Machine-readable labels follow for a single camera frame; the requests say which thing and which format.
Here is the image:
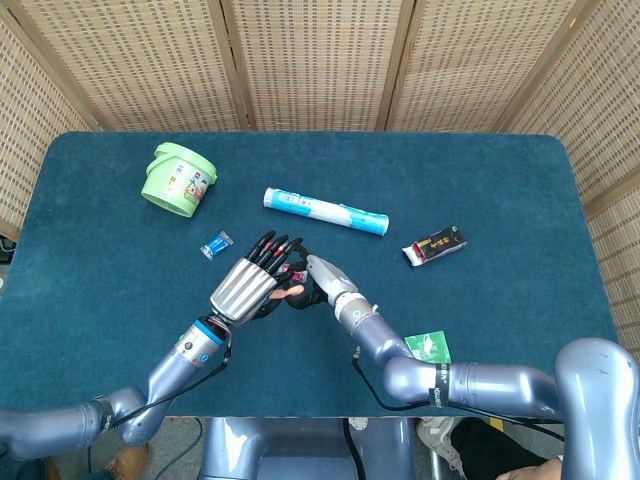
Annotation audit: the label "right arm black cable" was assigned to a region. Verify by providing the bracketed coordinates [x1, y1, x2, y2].
[351, 345, 566, 426]

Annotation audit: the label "blue candy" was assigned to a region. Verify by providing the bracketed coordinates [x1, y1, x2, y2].
[199, 230, 235, 260]

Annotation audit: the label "teal table cloth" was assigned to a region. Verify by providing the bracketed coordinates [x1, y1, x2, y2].
[0, 130, 634, 419]

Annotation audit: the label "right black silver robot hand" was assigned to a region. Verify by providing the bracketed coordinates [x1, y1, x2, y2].
[285, 249, 361, 311]

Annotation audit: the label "green plastic toy bucket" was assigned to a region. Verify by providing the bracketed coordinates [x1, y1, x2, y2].
[140, 141, 219, 219]

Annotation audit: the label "green foil sachet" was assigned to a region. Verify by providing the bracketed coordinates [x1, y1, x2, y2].
[403, 329, 452, 365]

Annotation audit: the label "blue floor cable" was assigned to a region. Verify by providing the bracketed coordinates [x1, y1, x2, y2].
[149, 417, 204, 480]

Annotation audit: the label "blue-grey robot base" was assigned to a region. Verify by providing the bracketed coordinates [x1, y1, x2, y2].
[199, 417, 416, 480]

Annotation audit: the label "black trousers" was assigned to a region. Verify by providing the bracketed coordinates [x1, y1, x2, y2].
[449, 417, 564, 480]

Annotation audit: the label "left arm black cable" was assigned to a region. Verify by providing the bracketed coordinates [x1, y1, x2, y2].
[107, 342, 234, 427]

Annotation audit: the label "white teal rolled bag tube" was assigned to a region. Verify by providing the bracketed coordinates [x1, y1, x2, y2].
[262, 186, 390, 238]

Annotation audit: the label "black red carton box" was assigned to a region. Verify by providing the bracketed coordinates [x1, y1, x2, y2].
[402, 225, 469, 269]

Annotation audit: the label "black strap on arm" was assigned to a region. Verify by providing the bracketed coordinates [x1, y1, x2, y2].
[97, 397, 117, 429]
[428, 363, 452, 409]

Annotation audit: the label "black strap on left arm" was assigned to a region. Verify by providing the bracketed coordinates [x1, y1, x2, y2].
[97, 397, 117, 429]

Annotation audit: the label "woven folding screen panel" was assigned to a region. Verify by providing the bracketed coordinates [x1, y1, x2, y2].
[0, 0, 251, 134]
[499, 0, 640, 361]
[384, 0, 594, 134]
[219, 0, 416, 132]
[0, 9, 101, 241]

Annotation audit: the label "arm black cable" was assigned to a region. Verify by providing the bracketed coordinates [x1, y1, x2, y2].
[107, 342, 234, 427]
[351, 345, 566, 426]

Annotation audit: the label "white sneaker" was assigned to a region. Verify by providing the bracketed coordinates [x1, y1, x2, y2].
[417, 415, 464, 471]

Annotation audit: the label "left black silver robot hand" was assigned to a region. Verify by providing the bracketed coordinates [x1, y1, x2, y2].
[208, 230, 306, 327]

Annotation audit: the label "black strap on right arm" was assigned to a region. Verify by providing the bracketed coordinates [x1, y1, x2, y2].
[428, 363, 452, 409]

